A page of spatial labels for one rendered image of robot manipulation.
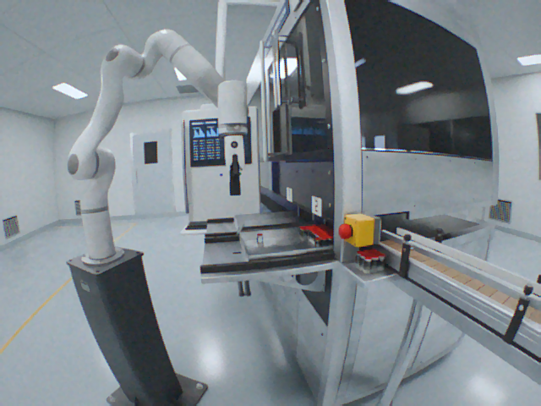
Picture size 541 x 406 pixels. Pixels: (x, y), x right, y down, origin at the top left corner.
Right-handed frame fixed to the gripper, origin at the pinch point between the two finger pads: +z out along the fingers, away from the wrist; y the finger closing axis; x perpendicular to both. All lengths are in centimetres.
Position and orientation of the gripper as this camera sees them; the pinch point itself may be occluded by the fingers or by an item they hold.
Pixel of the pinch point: (234, 188)
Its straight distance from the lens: 74.1
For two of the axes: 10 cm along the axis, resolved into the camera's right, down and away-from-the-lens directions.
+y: -2.1, -1.5, 9.7
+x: -9.8, 0.6, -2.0
